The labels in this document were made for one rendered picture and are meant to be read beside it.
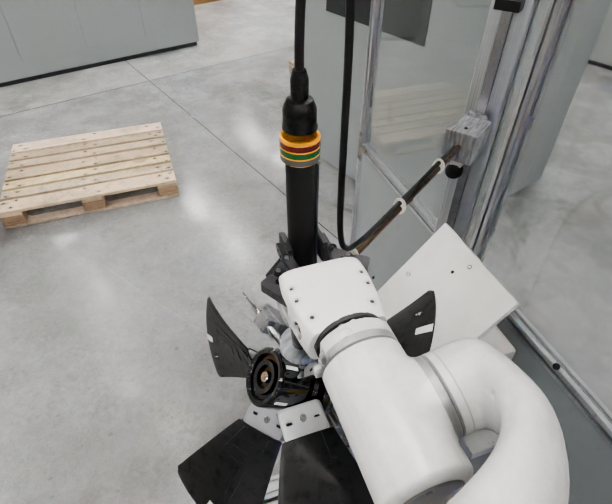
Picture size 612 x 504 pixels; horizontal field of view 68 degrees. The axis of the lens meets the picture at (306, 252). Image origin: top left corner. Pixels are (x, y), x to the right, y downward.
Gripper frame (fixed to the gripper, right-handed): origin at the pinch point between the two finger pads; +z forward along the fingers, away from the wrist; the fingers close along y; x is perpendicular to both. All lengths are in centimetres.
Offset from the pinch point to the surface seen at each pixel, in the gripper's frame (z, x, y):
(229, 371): 28, -64, -11
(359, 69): 233, -76, 117
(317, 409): 0.9, -44.7, 3.2
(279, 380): 5.5, -38.1, -2.9
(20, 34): 539, -119, -134
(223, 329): 31, -50, -10
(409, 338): -3.0, -23.1, 17.6
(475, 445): -5, -77, 45
